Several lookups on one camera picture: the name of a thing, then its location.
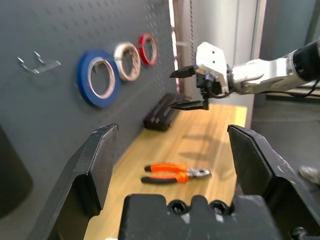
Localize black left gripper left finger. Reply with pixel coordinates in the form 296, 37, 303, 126
26, 122, 119, 240

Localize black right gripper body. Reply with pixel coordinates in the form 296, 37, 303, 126
195, 71, 224, 101

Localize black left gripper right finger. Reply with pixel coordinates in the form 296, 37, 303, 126
226, 124, 320, 240

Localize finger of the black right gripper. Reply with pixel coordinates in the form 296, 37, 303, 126
169, 99, 210, 111
169, 64, 199, 79

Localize orange black pliers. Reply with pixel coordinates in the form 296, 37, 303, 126
140, 162, 213, 186

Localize flat black tool case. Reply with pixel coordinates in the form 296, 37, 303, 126
143, 93, 180, 132

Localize white sneaker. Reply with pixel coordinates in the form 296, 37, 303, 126
298, 165, 320, 186

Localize red tape roll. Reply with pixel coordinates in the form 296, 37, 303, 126
137, 32, 159, 67

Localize white tape roll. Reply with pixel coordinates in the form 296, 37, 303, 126
113, 41, 142, 82

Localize blue tape roll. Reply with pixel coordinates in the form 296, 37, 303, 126
76, 49, 122, 109

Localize double prong metal hook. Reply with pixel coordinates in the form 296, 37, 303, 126
16, 50, 62, 75

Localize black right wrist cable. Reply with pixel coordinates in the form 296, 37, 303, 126
208, 78, 320, 99

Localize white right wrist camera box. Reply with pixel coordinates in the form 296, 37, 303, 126
194, 41, 230, 95

